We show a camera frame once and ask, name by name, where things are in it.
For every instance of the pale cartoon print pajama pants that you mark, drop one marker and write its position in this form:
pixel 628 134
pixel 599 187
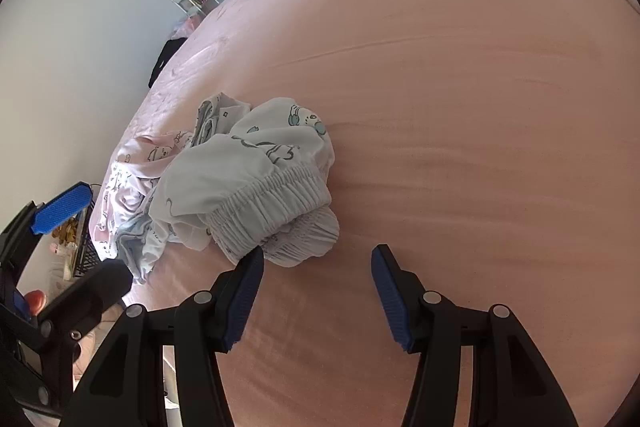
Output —
pixel 240 172

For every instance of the black bag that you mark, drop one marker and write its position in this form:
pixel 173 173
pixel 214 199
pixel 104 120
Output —
pixel 162 57

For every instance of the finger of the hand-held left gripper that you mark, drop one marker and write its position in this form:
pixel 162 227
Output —
pixel 95 287
pixel 60 207

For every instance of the pink cloth bundle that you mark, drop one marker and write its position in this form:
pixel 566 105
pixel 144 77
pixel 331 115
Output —
pixel 187 26

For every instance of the pink cartoon print pajamas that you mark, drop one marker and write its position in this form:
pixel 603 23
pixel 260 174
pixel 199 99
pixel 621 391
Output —
pixel 150 157

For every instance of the black plastic crate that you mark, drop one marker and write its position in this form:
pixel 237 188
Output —
pixel 92 257

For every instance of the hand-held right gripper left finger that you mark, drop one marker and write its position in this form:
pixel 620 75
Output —
pixel 242 307

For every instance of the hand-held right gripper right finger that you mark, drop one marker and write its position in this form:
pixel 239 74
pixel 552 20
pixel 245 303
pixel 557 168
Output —
pixel 387 302

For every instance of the brown bear toy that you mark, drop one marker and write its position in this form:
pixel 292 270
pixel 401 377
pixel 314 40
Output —
pixel 65 232

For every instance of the bed with pink sheet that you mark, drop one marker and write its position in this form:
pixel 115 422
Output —
pixel 450 107

